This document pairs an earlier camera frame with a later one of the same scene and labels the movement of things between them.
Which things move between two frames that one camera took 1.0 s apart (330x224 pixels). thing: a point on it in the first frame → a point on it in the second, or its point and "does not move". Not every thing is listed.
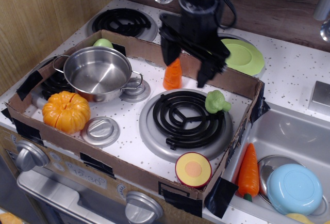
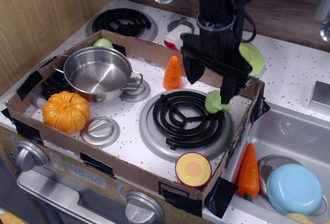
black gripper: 196,27 → 217,45
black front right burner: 177,122 does not move
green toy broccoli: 215,102 does not move
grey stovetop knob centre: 137,90 does not move
